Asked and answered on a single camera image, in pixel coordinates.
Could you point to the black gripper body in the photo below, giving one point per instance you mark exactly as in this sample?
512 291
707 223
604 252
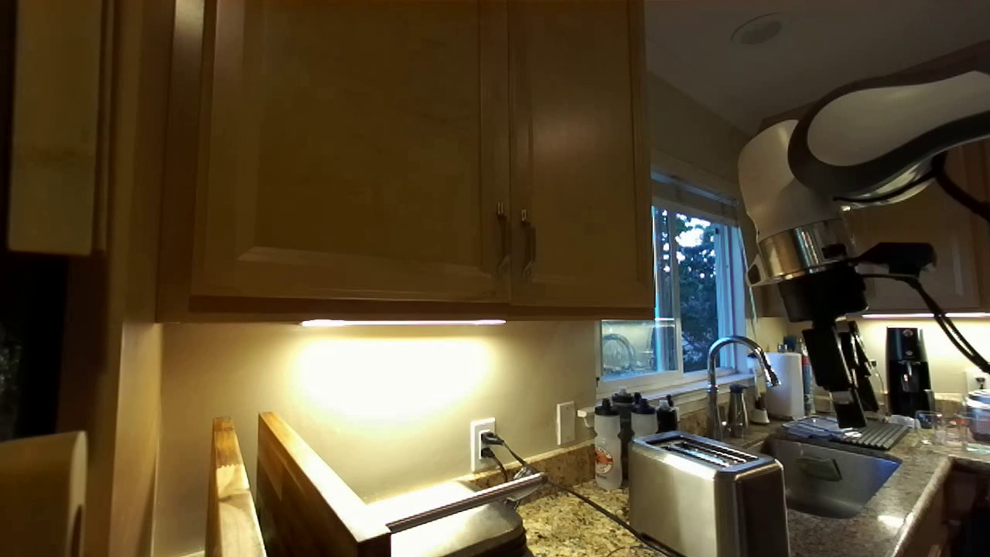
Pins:
821 297

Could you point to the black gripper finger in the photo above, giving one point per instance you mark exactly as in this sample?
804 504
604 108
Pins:
844 393
859 365

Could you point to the door metal handle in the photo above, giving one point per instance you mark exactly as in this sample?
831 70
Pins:
529 244
506 240

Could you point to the wooden cabinet door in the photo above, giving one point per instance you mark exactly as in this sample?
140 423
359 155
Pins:
355 151
581 167

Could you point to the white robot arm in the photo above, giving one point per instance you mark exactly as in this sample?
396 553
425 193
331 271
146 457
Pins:
868 145

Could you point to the under-cabinet light strip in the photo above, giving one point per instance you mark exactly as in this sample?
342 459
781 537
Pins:
403 322

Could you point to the paper towel roll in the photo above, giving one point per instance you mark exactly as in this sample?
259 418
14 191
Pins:
786 393

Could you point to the black coffee grinder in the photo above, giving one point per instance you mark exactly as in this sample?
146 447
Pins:
909 372

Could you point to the kitchen sink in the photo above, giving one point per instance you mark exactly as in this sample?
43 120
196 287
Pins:
831 480

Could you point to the chrome kitchen faucet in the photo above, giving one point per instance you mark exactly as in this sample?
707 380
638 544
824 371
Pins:
733 380

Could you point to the kitchen window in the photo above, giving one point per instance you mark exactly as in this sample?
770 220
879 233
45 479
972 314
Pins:
699 291

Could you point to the dark bottle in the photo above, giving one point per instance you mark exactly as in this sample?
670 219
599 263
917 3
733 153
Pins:
667 415

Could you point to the silver toaster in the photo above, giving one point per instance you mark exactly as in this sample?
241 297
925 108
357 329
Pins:
707 499

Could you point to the white bottle black cap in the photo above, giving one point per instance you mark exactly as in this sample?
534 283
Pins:
610 445

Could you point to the wooden cutting board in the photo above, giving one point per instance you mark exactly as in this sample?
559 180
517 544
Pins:
305 505

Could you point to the white light switch plate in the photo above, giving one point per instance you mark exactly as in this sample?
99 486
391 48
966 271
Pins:
564 423

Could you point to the wall power outlet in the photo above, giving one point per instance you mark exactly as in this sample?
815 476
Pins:
477 431

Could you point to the wooden cabinet frame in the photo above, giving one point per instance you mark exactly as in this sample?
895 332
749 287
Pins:
182 210

